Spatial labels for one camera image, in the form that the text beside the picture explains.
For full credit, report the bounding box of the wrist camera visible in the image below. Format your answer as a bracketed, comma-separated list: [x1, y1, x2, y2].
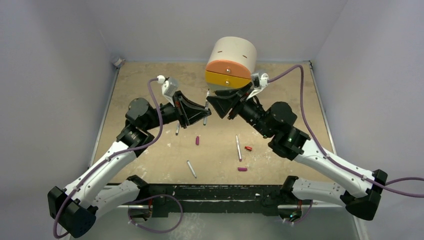
[247, 70, 269, 100]
[157, 75, 179, 106]

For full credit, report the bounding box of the grey marker pen green tip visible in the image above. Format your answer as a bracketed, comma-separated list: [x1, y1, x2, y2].
[175, 122, 181, 136]

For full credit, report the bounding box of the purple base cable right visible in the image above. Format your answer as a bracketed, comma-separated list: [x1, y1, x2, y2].
[281, 198, 316, 226]

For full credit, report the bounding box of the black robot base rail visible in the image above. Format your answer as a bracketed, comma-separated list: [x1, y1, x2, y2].
[127, 175, 311, 218]

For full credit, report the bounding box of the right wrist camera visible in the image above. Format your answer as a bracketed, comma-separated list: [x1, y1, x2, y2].
[247, 70, 269, 100]

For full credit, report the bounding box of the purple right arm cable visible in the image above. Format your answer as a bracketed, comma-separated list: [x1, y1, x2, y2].
[267, 64, 424, 199]

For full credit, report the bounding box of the grey corner bracket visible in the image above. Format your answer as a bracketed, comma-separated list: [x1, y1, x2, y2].
[110, 55, 126, 69]

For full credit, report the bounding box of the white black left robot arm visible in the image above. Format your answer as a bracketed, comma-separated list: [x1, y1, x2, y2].
[47, 90, 211, 240]

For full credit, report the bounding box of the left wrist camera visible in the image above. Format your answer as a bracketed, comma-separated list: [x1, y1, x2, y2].
[157, 75, 179, 106]

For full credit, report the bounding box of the round cream drawer cabinet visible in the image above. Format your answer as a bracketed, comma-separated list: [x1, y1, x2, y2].
[204, 36, 257, 92]

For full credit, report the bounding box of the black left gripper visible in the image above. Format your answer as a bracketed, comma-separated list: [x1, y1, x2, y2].
[143, 90, 211, 131]

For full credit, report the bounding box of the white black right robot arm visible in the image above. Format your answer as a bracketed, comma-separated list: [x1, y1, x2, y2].
[206, 84, 388, 221]

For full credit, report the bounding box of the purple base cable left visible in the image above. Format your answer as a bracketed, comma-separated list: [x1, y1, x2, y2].
[127, 194, 184, 234]

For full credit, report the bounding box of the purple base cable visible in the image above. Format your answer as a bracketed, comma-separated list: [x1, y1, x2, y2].
[127, 194, 184, 234]
[281, 198, 316, 226]

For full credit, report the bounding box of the grey marker pen red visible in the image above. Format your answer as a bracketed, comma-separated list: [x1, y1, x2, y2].
[235, 135, 242, 162]

